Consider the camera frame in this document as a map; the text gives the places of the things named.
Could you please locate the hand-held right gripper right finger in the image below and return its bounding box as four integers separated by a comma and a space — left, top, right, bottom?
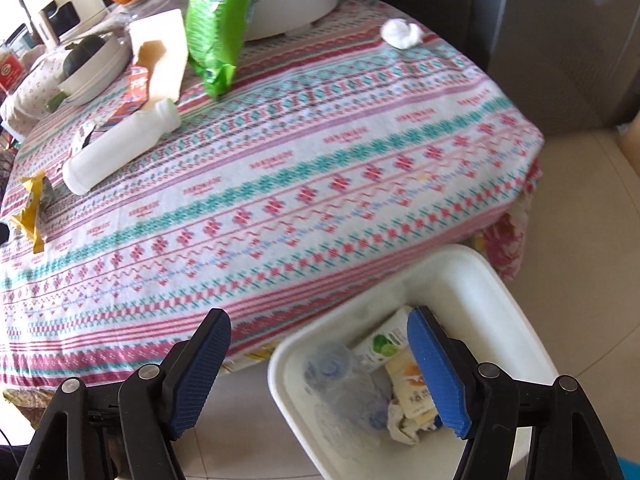
406, 305, 626, 480

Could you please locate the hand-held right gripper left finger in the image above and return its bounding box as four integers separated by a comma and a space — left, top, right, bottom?
17, 308, 232, 480

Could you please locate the pale yellow snack packet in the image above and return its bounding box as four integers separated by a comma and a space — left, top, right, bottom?
385, 350, 443, 428

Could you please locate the green and white carton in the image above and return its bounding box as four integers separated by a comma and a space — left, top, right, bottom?
352, 305, 413, 373

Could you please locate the paper wrapper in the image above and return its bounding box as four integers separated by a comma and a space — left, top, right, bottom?
386, 395, 426, 446

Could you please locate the clear plastic bottle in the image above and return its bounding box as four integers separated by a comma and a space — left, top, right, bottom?
305, 342, 386, 436

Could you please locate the white plastic bin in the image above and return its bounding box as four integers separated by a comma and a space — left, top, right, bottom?
267, 244, 560, 480

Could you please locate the white plastic bottle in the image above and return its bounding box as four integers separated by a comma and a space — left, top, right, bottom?
62, 98, 182, 196

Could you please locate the floral under tablecloth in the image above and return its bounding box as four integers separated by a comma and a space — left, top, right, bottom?
0, 195, 533, 411

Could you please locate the patterned striped tablecloth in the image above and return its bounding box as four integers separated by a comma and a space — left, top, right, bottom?
0, 0, 546, 391

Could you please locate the yellow snack wrapper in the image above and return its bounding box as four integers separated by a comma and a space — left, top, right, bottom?
9, 170, 53, 255

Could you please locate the small torn wrapper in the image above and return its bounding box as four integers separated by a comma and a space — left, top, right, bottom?
70, 119, 108, 156

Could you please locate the white bowl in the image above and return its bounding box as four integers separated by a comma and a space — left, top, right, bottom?
56, 34, 132, 107

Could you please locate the beige and orange carton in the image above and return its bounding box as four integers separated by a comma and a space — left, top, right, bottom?
117, 8, 190, 121

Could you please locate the quilted dotted cloth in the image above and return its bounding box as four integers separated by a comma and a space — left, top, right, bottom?
0, 52, 68, 133

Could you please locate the dark green squash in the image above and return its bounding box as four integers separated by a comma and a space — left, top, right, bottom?
63, 35, 106, 77

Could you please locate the crumpled white tissue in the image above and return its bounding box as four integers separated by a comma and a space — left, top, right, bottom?
380, 18, 425, 51

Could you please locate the green snack bag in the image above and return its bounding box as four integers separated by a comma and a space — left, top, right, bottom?
185, 0, 252, 100

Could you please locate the red label jar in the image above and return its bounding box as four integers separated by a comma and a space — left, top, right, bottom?
0, 50, 23, 93

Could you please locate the grey refrigerator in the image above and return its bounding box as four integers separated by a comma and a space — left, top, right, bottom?
367, 0, 640, 133

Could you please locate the clear glass jar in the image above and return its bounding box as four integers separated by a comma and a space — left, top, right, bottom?
107, 0, 193, 23

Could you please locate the white electric pot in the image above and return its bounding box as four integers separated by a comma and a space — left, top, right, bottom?
172, 0, 341, 42

